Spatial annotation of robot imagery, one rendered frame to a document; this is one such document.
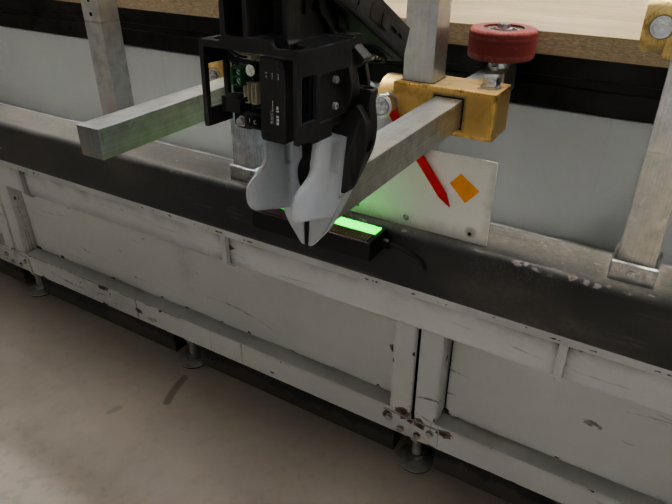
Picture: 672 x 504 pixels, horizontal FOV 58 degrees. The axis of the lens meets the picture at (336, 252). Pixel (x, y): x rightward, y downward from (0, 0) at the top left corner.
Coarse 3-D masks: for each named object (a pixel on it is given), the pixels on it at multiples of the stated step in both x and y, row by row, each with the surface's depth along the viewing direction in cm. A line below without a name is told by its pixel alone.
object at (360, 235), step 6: (264, 210) 75; (270, 210) 75; (276, 210) 75; (282, 210) 75; (282, 216) 74; (330, 228) 71; (336, 228) 71; (342, 228) 71; (348, 228) 71; (342, 234) 70; (348, 234) 70; (354, 234) 70; (360, 234) 70; (366, 234) 70; (372, 234) 70; (366, 240) 69
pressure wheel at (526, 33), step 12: (480, 24) 74; (492, 24) 74; (504, 24) 71; (516, 24) 74; (480, 36) 70; (492, 36) 69; (504, 36) 69; (516, 36) 69; (528, 36) 69; (468, 48) 73; (480, 48) 71; (492, 48) 70; (504, 48) 70; (516, 48) 70; (528, 48) 70; (480, 60) 72; (492, 60) 71; (504, 60) 70; (516, 60) 70; (528, 60) 71
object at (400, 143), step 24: (480, 72) 72; (504, 72) 72; (408, 120) 56; (432, 120) 56; (456, 120) 62; (384, 144) 50; (408, 144) 53; (432, 144) 58; (384, 168) 50; (360, 192) 47
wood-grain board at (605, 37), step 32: (64, 0) 116; (128, 0) 107; (160, 0) 103; (192, 0) 100; (384, 0) 97; (480, 0) 97; (512, 0) 97; (544, 0) 97; (576, 0) 97; (608, 0) 97; (640, 0) 97; (544, 32) 74; (576, 32) 73; (608, 32) 73; (640, 32) 73; (640, 64) 70
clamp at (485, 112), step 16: (384, 80) 67; (400, 80) 65; (448, 80) 65; (464, 80) 65; (480, 80) 65; (400, 96) 65; (416, 96) 64; (432, 96) 63; (448, 96) 62; (464, 96) 61; (480, 96) 61; (496, 96) 60; (400, 112) 66; (464, 112) 62; (480, 112) 61; (496, 112) 61; (464, 128) 63; (480, 128) 62; (496, 128) 63
